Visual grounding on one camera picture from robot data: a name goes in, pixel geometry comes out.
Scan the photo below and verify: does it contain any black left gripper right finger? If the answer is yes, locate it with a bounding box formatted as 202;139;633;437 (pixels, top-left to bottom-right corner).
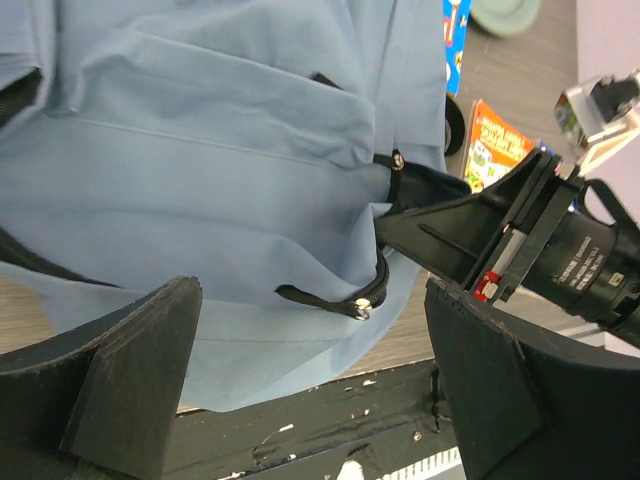
425;278;639;479

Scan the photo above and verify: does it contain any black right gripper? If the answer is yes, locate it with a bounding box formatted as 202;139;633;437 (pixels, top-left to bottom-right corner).
374;149;616;320

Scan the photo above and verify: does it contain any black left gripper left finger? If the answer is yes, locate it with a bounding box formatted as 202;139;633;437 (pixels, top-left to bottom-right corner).
1;276;202;479

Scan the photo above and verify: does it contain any light blue fabric backpack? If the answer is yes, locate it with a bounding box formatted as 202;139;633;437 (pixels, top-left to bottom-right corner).
1;1;467;412

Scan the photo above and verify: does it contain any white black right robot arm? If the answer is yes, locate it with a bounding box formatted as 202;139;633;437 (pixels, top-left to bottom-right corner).
375;149;639;345

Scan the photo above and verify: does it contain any orange treehouse paperback book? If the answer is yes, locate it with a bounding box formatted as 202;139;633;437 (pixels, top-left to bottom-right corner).
463;99;534;193

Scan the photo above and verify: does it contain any bright blue paperback book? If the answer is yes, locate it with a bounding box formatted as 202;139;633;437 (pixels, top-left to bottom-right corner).
443;0;472;96

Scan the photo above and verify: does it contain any round teal ceramic plate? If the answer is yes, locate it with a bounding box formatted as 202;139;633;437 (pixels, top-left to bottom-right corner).
471;0;542;38

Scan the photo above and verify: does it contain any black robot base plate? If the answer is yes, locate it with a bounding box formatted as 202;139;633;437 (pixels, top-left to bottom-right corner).
162;360;456;479

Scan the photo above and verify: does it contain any white slotted cable duct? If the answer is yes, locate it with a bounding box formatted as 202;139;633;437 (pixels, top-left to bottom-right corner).
337;447;466;480

